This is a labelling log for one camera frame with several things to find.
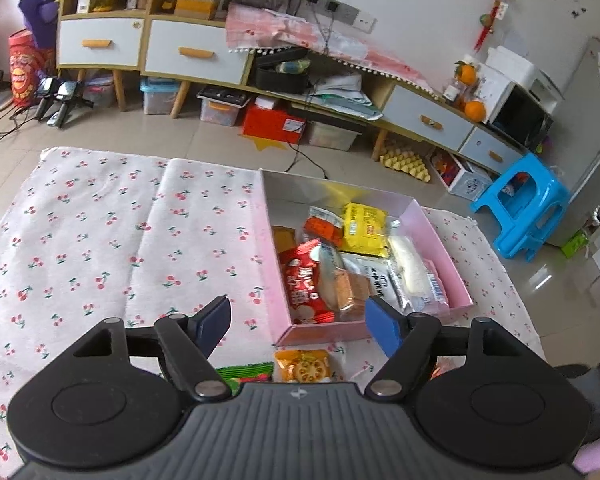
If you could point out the grey refrigerator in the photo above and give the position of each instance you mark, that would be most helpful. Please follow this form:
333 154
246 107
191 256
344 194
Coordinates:
590 125

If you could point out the red cardboard box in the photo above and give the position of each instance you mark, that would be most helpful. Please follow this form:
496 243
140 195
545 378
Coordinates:
272 125

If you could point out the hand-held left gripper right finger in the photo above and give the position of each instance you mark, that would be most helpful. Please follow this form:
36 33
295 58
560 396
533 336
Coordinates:
385 327

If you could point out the small glass jar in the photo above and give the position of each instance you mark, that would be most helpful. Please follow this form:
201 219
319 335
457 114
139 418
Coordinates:
451 91

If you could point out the red hanging decoration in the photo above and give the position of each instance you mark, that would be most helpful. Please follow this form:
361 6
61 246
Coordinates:
500 5

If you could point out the purple plush object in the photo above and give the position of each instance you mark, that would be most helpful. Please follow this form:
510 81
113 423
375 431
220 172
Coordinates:
42 15

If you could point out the green snack packet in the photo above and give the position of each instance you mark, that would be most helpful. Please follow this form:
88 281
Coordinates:
245 377

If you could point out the wooden cabinet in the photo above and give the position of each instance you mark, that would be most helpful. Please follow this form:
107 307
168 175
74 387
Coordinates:
250 67

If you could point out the white snack packet black print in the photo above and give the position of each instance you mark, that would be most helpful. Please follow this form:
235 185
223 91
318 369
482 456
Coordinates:
372 272

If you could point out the black microwave oven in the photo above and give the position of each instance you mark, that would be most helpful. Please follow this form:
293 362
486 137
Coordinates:
520 117

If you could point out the black hand-held device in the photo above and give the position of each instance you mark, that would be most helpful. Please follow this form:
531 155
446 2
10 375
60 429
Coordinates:
67 100
46 95

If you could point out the flat white box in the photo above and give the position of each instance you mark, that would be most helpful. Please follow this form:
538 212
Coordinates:
269 103

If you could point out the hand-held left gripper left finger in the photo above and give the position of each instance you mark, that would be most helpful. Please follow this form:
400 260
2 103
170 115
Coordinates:
215 325

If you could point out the clear bin blue lid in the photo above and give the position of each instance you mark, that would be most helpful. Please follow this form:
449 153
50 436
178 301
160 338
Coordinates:
160 97

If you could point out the orange red snack packet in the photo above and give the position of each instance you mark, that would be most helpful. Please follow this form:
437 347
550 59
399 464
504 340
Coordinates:
322 227

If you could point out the blue plastic stool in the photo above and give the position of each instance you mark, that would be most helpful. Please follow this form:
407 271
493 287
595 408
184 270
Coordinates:
525 185

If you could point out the wall socket strip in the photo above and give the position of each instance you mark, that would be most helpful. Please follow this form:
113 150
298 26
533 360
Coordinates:
340 10

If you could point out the orange fruit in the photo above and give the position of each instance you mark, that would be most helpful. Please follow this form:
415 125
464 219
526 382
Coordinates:
466 74
475 111

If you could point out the pile of folded papers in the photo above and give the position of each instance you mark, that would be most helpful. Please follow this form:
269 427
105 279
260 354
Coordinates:
345 95

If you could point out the white printed box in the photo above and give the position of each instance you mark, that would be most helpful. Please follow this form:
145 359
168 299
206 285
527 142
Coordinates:
465 182

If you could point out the pink cardboard box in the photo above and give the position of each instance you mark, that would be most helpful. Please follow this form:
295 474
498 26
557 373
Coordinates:
320 334

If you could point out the yellow cardboard box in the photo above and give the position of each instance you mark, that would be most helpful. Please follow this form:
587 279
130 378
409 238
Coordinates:
195 6

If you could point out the yellow snack packet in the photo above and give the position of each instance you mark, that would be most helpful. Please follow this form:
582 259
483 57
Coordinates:
365 232

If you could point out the pink printed cloth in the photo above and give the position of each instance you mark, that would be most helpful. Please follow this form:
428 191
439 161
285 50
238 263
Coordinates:
300 35

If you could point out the red snack packet white circles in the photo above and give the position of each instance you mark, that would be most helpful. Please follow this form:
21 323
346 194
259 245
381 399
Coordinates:
302 285

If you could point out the clear biscuit packet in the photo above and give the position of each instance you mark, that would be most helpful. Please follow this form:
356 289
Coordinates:
350 285

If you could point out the black storage box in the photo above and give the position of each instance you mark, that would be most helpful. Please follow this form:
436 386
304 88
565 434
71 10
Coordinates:
280 80

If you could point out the white blue snack packet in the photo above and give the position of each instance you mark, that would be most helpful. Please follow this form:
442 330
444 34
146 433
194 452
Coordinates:
410 265

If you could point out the clear storage bin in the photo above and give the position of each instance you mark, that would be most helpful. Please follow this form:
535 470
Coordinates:
220 110
332 135

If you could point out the cherry print cloth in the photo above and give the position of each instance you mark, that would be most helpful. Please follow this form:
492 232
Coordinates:
105 235

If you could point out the red printed bag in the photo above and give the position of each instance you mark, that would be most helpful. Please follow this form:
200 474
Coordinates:
24 70

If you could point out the yellow egg tray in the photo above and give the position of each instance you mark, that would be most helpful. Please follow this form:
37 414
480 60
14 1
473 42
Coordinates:
405 160

